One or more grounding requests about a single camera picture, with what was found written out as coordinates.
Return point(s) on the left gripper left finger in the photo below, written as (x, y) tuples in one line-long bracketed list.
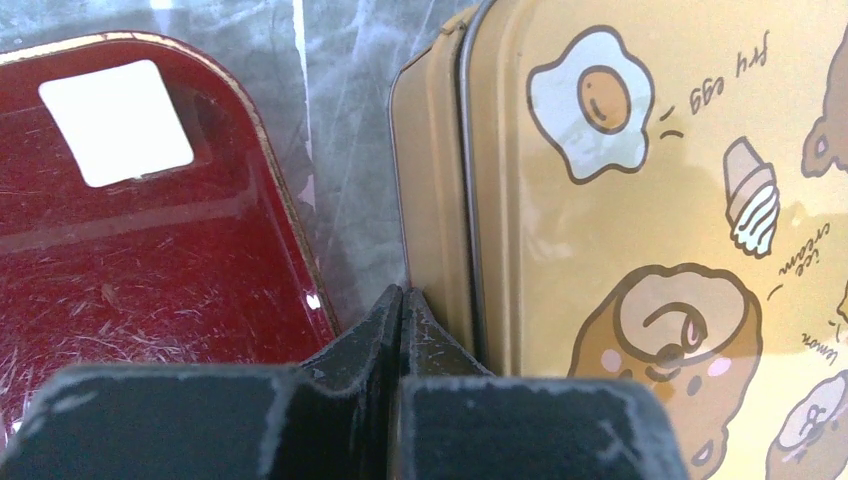
[(324, 418)]

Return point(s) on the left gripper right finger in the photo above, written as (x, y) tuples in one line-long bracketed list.
[(460, 421)]

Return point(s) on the silver box lid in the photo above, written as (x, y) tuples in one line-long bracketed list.
[(661, 196)]

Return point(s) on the gold chocolate box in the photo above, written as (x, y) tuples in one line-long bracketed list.
[(424, 121)]

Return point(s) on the square white chocolate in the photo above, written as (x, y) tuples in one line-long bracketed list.
[(119, 123)]

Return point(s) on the red rectangular tray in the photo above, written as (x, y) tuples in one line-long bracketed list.
[(205, 263)]

